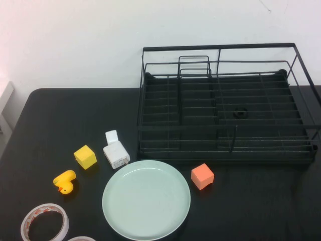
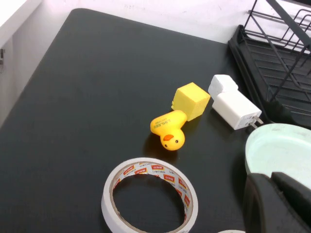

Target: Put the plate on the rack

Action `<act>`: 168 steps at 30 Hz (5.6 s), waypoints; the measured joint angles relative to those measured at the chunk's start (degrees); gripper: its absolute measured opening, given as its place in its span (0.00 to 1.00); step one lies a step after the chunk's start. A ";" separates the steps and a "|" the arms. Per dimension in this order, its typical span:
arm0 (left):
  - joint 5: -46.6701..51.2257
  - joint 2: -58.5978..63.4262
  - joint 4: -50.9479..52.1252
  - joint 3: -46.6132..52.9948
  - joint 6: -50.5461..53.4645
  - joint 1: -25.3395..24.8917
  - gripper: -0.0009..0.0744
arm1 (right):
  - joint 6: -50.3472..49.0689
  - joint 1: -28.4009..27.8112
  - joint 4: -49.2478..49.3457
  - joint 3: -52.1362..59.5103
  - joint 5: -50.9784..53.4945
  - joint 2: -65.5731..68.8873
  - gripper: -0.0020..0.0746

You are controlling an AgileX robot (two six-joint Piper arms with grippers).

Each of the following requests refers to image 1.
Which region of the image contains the mint green round plate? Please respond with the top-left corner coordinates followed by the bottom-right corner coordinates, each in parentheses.
top-left (102, 160), bottom-right (191, 241)

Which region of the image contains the small white adapter block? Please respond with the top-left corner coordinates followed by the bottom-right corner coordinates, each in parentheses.
top-left (105, 130), bottom-right (119, 146)

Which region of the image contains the white plug charger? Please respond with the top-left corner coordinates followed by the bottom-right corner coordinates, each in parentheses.
top-left (103, 141), bottom-right (131, 170)

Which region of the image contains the orange foam cube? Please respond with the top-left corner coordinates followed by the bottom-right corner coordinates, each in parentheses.
top-left (191, 163), bottom-right (215, 191)

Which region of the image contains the black round drain plug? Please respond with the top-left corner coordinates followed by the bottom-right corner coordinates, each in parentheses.
top-left (233, 106), bottom-right (249, 119)

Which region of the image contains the yellow foam cube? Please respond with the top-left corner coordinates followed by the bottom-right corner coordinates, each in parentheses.
top-left (73, 145), bottom-right (97, 170)

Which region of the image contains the yellow rubber duck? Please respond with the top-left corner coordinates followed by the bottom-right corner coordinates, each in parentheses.
top-left (53, 170), bottom-right (77, 196)

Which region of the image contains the clear tape roll red print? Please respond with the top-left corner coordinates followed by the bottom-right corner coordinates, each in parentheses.
top-left (67, 235), bottom-right (97, 241)
top-left (20, 203), bottom-right (70, 241)

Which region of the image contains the black wire dish rack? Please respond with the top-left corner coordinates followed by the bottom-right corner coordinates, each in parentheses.
top-left (136, 43), bottom-right (321, 165)

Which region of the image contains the grey wall-side frame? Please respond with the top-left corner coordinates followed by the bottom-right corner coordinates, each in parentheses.
top-left (0, 81), bottom-right (17, 158)

